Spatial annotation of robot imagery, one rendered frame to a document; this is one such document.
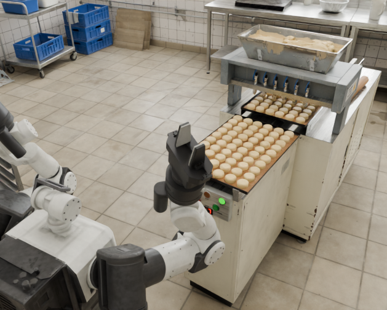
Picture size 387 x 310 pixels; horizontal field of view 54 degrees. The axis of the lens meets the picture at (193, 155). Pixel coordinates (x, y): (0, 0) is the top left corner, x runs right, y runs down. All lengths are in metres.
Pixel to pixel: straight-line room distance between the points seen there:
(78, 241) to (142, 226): 1.81
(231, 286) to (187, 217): 1.33
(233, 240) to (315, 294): 0.79
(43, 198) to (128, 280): 0.29
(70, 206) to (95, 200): 2.12
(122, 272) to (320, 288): 1.78
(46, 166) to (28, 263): 0.43
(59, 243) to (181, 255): 0.31
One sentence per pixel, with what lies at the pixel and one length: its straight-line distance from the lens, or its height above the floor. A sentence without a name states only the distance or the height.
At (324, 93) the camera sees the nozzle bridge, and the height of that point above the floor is 1.08.
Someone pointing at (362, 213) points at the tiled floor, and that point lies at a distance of 3.14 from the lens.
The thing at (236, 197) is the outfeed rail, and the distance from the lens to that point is 1.69.
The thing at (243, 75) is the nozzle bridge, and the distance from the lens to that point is 2.36.
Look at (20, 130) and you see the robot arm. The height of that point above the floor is 1.38.
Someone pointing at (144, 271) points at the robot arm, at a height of 1.21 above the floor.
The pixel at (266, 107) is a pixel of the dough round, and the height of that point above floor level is 0.91.
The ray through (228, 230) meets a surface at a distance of 1.89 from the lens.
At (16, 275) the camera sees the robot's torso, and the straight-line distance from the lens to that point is 0.99.
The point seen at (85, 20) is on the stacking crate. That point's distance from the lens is 6.02.
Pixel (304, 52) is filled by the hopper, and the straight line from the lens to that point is 2.12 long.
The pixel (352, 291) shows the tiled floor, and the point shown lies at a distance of 2.60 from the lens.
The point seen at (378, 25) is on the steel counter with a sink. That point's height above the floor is 0.87.
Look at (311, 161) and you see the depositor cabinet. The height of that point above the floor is 0.69.
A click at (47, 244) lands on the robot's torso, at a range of 1.03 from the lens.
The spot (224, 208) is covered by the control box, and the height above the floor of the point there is 0.77.
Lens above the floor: 1.94
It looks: 34 degrees down
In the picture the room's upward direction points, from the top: straight up
